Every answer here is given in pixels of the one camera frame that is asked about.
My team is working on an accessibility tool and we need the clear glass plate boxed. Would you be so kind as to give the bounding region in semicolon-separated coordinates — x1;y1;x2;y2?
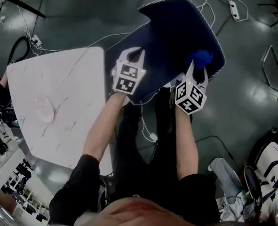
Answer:
33;95;56;123

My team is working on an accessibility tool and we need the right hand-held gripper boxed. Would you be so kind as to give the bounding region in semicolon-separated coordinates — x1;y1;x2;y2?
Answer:
175;59;210;116

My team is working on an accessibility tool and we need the person's left forearm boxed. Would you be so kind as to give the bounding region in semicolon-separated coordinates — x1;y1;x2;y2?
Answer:
82;91;128;162

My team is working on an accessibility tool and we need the person's right forearm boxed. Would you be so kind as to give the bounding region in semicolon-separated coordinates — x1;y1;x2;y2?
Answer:
175;106;200;181

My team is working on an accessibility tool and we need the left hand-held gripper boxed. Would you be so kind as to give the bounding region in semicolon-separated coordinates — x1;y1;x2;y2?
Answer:
111;47;147;96

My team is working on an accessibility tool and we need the white power cable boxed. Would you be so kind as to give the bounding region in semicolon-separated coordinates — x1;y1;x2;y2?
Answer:
197;0;249;24

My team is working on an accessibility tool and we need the person's black clothing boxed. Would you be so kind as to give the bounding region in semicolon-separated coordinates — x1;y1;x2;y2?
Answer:
48;88;222;226

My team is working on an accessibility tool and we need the black hose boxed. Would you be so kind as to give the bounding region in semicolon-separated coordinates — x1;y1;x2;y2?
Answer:
8;36;32;64

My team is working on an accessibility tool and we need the black oval device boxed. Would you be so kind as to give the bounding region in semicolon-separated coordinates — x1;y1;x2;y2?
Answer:
243;166;263;200

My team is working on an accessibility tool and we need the dark blue chair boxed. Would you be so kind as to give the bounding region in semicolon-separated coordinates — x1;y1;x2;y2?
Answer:
104;0;225;106

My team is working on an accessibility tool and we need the blue wiping cloth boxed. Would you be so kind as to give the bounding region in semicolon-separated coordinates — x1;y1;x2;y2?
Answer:
185;49;214;71

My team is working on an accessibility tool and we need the white machine with black stripes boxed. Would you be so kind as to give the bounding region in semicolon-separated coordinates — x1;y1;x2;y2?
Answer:
254;140;278;196

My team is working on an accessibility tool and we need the white power strip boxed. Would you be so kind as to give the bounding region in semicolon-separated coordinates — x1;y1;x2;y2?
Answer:
30;34;44;47
228;0;240;21

